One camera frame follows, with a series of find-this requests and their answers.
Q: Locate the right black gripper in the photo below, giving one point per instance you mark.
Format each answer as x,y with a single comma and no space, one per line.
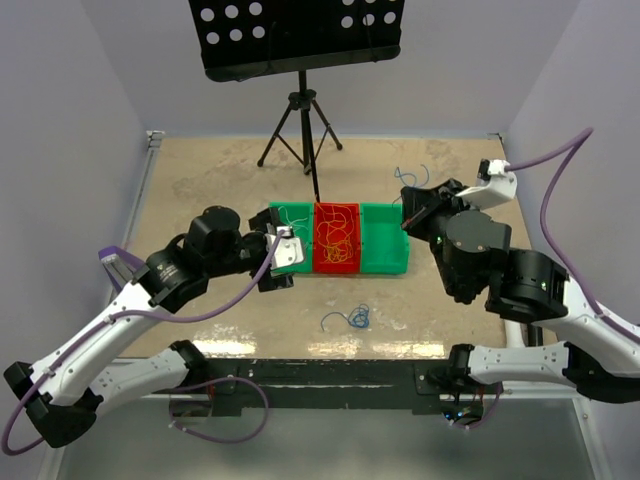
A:
421,202

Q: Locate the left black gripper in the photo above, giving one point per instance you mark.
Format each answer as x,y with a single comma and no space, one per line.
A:
265,221

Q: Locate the green bin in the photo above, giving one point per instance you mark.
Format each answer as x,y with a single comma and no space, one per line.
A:
300,216
385,247

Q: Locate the red bin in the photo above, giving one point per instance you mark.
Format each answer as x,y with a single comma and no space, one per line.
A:
336,238

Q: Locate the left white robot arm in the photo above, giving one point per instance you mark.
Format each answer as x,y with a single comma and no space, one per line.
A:
64,393

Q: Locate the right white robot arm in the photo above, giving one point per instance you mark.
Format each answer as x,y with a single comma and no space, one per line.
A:
595,355

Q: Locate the purple holder block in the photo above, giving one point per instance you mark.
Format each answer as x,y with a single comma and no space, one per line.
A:
119,265

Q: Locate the white cylinder tool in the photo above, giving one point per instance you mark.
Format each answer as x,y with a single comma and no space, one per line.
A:
513,335

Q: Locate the black cylinder tool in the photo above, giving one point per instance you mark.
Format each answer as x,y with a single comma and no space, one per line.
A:
534,336

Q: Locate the black music stand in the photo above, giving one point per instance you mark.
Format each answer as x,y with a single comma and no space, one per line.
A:
243,40

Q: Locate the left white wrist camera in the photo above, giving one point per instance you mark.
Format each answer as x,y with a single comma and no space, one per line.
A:
285,248

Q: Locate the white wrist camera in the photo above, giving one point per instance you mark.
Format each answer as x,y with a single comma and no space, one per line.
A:
496,184
285,248

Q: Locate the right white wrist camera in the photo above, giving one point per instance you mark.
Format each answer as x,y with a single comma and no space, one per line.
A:
496,184

